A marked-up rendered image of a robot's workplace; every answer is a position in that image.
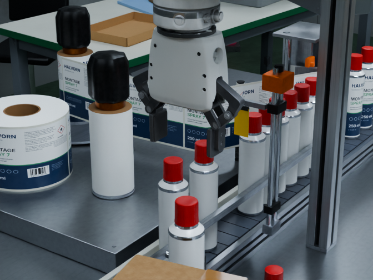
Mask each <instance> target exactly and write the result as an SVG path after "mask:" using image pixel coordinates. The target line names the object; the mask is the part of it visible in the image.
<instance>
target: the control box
mask: <svg viewBox="0 0 373 280"><path fill-rule="evenodd" d="M288 1H290V2H292V3H295V4H297V5H298V6H301V7H303V8H305V9H308V10H310V11H312V12H314V13H316V14H318V15H321V1H322V0H288ZM370 9H371V0H356V5H355V15H358V14H368V13H370Z"/></svg>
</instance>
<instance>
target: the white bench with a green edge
mask: <svg viewBox="0 0 373 280"><path fill-rule="evenodd" d="M117 1H121V0H105V1H100V2H95V3H91V4H86V5H83V6H82V7H86V8H87V10H88V12H89V14H90V25H91V24H95V23H98V22H101V21H105V20H108V19H111V18H114V17H117V16H121V15H124V14H127V13H130V12H139V13H142V12H140V11H136V10H134V9H131V8H129V7H126V6H123V5H121V4H118V3H117ZM220 11H222V12H223V14H224V17H223V20H222V21H221V22H220V23H217V24H215V25H216V30H219V31H222V34H223V38H224V43H225V46H227V45H229V44H232V43H235V42H238V41H242V40H244V39H247V38H250V37H253V36H257V35H259V34H261V60H260V74H261V75H263V74H264V73H266V72H268V71H270V70H272V60H273V33H274V29H277V28H280V27H283V26H287V25H289V24H292V23H295V22H298V21H302V20H304V19H307V18H310V17H313V16H317V15H318V14H316V13H314V12H312V11H310V10H308V9H305V8H303V7H301V6H298V5H297V4H295V3H292V2H290V1H288V0H282V1H278V2H276V3H273V4H270V5H267V6H264V7H261V8H256V7H250V6H244V5H239V4H233V3H226V2H220ZM372 12H373V0H371V9H370V13H368V14H360V15H359V28H358V35H357V49H356V53H358V54H361V48H362V47H364V46H370V36H371V24H372ZM56 14H57V12H52V13H47V14H43V15H40V16H35V17H31V18H26V19H21V20H18V21H14V22H9V23H5V24H0V35H3V36H6V37H9V47H10V54H11V67H12V79H13V92H14V96H16V95H25V94H31V93H30V85H29V72H28V57H27V51H29V52H32V53H36V54H40V55H42V56H46V57H49V58H53V59H57V52H58V51H60V50H61V49H63V47H62V46H60V45H59V44H58V43H57V35H56ZM151 41H152V39H149V40H147V41H144V42H140V43H138V44H135V45H132V46H130V47H123V46H118V45H114V44H109V43H103V42H98V41H93V40H90V44H89V46H88V47H87V48H89V49H91V50H92V51H93V53H95V52H97V51H107V50H115V51H120V52H124V53H125V55H126V57H127V59H128V61H129V73H133V72H135V71H138V70H140V69H142V68H145V67H147V66H149V53H150V44H151Z"/></svg>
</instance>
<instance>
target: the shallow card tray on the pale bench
mask: <svg viewBox="0 0 373 280"><path fill-rule="evenodd" d="M155 27H156V25H155V24H154V23H153V15H152V14H145V13H139V12H130V13H127V14H124V15H121V16H117V17H114V18H111V19H108V20H105V21H101V22H98V23H95V24H91V25H90V31H91V40H93V41H98V42H103V43H109V44H114V45H118V46H123V47H130V46H132V45H135V44H138V43H140V42H144V41H147V40H149V39H151V38H152V35H153V30H154V28H155Z"/></svg>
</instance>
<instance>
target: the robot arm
mask: <svg viewBox="0 0 373 280"><path fill-rule="evenodd" d="M223 17H224V14H223V12H222V11H220V0H153V23H154V24H155V25H156V27H155V28H154V30H153V35H152V41H151V44H150V53H149V68H148V70H147V71H145V72H143V73H141V74H139V75H137V76H135V77H133V79H132V81H133V83H134V85H135V87H136V90H137V91H138V92H139V93H138V96H139V98H140V100H141V101H142V102H143V104H144V105H145V111H146V112H147V113H149V131H150V141H151V142H156V141H158V140H160V139H162V138H164V137H166V136H167V134H168V112H167V109H166V108H163V106H164V105H165V104H171V105H174V106H178V107H182V108H187V109H191V110H194V111H199V112H203V113H204V115H205V117H206V119H207V121H208V122H209V124H210V126H211V128H209V129H208V130H207V133H206V155H207V156H208V157H209V158H213V157H215V156H216V155H218V154H219V153H221V152H222V151H223V150H224V147H225V126H226V125H227V124H228V123H229V122H230V121H231V120H233V119H234V118H235V117H236V116H237V115H238V112H239V111H240V110H241V108H242V106H243V105H244V103H245V99H244V98H243V97H242V96H241V95H240V94H238V93H237V92H236V91H235V90H234V89H232V88H231V87H230V86H229V85H228V65H227V58H226V50H225V43H224V38H223V34H222V31H219V30H216V25H215V24H217V23H220V22H221V21H222V20H223ZM148 85H149V87H148ZM225 102H228V104H229V106H228V109H227V110H226V111H225V109H224V108H223V106H222V104H223V103H225ZM213 110H214V111H213ZM214 112H215V113H214ZM215 114H216V115H217V117H218V118H217V117H216V115H215Z"/></svg>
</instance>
